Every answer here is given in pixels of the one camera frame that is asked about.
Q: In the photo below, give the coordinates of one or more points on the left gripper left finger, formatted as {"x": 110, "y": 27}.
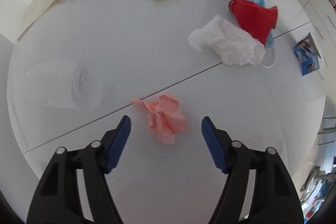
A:
{"x": 73, "y": 187}

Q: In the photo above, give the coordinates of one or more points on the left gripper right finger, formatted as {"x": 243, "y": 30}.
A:
{"x": 258, "y": 188}

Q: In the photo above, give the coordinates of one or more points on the blue printed carton box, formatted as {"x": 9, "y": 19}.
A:
{"x": 308, "y": 55}

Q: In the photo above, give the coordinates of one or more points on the blue baby high chair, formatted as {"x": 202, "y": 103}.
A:
{"x": 315, "y": 180}

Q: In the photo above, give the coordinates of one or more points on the grey metal stool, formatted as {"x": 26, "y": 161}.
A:
{"x": 326, "y": 133}

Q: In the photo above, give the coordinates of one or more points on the pink crumpled paper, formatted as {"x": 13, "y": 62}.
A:
{"x": 164, "y": 117}

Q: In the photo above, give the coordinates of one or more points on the white crumpled tissue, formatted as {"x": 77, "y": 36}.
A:
{"x": 234, "y": 45}

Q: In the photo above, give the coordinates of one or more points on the red folded paper carton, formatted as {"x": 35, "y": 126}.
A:
{"x": 258, "y": 21}

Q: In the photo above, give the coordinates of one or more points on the drawer cabinet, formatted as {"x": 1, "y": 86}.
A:
{"x": 322, "y": 16}

